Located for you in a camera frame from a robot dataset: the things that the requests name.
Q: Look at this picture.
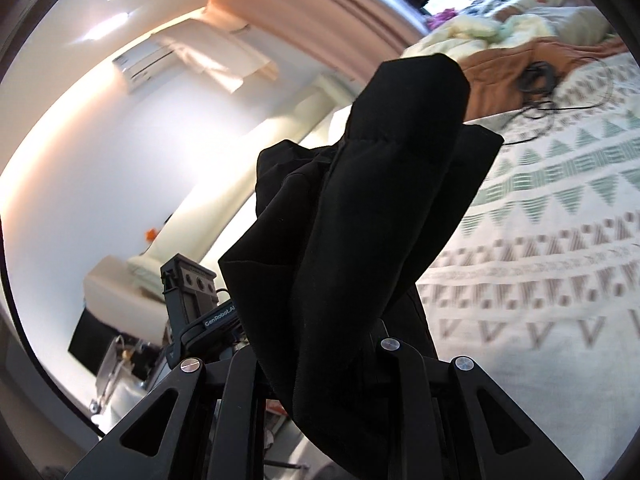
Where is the black long-sleeve shirt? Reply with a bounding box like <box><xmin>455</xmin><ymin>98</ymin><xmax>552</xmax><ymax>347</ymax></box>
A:
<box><xmin>218</xmin><ymin>53</ymin><xmax>504</xmax><ymax>478</ymax></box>

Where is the pink curtain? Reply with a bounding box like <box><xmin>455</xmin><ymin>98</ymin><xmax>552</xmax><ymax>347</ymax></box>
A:
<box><xmin>207</xmin><ymin>0</ymin><xmax>431</xmax><ymax>86</ymax></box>

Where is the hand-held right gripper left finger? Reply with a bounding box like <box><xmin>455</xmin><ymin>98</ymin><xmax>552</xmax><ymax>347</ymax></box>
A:
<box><xmin>65</xmin><ymin>345</ymin><xmax>281</xmax><ymax>480</ymax></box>

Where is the white patterned blanket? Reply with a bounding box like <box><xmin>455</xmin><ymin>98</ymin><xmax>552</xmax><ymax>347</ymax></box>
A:
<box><xmin>415</xmin><ymin>52</ymin><xmax>640</xmax><ymax>480</ymax></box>

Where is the white air conditioner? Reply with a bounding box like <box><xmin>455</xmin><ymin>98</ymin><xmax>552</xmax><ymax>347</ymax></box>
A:
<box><xmin>112</xmin><ymin>42</ymin><xmax>181</xmax><ymax>93</ymax></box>

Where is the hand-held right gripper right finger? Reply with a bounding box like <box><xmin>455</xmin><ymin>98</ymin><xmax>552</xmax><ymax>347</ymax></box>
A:
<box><xmin>370</xmin><ymin>320</ymin><xmax>583</xmax><ymax>480</ymax></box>

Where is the cream duvet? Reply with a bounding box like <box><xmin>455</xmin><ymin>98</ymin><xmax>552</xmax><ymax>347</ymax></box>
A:
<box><xmin>402</xmin><ymin>5</ymin><xmax>616</xmax><ymax>61</ymax></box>

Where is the bedside shelf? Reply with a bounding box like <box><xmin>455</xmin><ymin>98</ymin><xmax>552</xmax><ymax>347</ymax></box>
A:
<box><xmin>67</xmin><ymin>307</ymin><xmax>173</xmax><ymax>426</ymax></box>

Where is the brown quilt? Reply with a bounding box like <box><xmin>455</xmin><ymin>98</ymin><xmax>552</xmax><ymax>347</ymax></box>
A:
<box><xmin>460</xmin><ymin>35</ymin><xmax>631</xmax><ymax>123</ymax></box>

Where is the black cable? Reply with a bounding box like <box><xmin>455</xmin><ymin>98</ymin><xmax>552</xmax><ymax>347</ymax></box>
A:
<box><xmin>500</xmin><ymin>57</ymin><xmax>618</xmax><ymax>148</ymax></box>

